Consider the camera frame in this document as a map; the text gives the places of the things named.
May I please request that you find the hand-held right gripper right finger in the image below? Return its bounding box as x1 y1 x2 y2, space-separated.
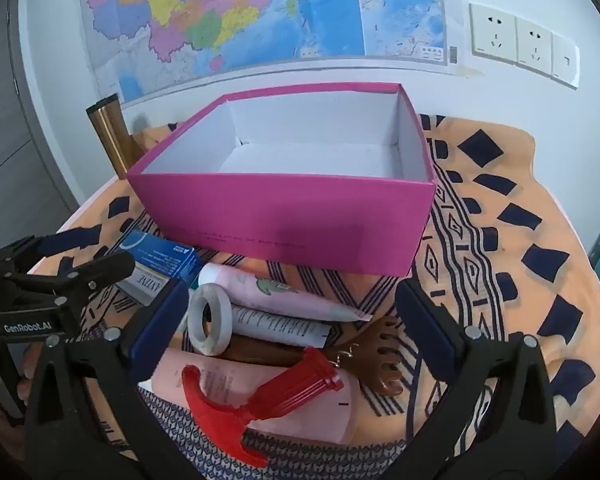
395 277 566 480

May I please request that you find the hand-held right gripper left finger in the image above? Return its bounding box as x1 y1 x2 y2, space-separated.
22 280 201 480

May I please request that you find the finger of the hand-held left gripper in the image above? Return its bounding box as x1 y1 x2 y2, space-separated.
0 227 105 283
7 250 137 308

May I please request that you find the white carton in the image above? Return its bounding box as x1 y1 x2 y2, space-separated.
115 270 181 307

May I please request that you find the brown back scratcher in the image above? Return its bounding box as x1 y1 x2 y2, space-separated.
225 315 407 397

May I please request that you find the white tape roll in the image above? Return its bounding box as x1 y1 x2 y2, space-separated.
187 284 234 357

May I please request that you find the blue carton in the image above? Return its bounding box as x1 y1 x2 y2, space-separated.
115 232 204 282

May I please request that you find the pink tube with green print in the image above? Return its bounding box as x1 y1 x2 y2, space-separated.
198 262 374 323

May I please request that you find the white tube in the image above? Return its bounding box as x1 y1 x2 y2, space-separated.
230 304 331 350

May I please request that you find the red plastic tool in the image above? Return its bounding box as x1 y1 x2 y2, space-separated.
181 347 346 468

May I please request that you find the large plain pink tube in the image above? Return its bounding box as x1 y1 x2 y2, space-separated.
150 347 363 446

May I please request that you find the pink cardboard box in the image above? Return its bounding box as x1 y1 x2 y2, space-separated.
125 82 437 278

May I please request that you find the person's left hand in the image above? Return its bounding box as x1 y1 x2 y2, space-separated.
0 347 42 423

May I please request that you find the orange patterned blanket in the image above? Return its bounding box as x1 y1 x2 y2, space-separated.
27 112 600 480

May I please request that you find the grey door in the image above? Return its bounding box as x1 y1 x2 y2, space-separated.
0 0 81 213

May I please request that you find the bronze metal bottle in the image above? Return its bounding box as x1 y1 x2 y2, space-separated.
86 94 144 177

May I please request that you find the colourful wall map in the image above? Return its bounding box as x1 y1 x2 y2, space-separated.
77 0 461 103

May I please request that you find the white wall switch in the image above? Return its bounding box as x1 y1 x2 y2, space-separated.
550 34 580 89

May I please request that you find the white wall socket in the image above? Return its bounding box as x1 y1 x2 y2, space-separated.
515 16 555 77
470 4 519 66

